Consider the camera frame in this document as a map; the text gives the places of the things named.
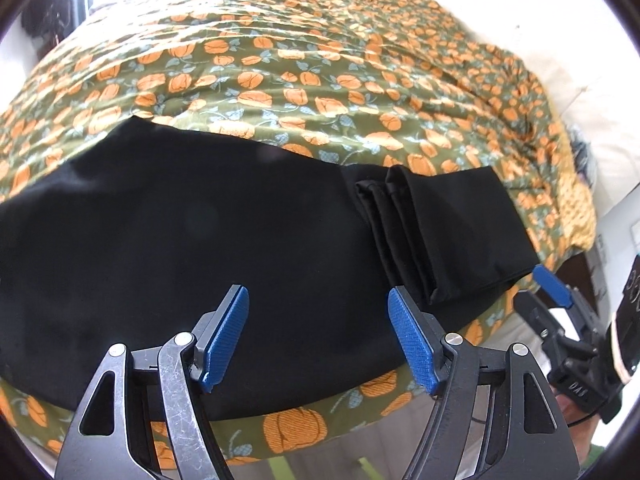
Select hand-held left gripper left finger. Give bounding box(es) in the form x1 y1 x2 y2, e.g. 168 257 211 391
54 284 250 480

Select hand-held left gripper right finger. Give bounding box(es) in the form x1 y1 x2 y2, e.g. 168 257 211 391
387 286 581 480

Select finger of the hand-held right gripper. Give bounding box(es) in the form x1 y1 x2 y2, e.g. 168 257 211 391
514 291 590 361
532 264 608 345

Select black pants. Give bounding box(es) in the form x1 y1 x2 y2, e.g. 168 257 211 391
0 116 542 421

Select person's right forearm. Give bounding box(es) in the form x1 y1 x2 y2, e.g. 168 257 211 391
559 392 608 466

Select yellow textured blanket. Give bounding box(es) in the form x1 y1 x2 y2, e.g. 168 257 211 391
557 160 598 251

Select mixed clothes beside headboard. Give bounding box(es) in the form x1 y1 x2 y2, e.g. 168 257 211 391
567 125 596 181

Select cream padded headboard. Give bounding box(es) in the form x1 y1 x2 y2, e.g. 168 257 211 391
425 0 640 216

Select pumpkin print blanket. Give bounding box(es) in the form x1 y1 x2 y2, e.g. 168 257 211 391
0 0 598 466

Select coat rack with dark clothes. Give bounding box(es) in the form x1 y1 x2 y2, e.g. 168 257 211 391
20 0 77 42

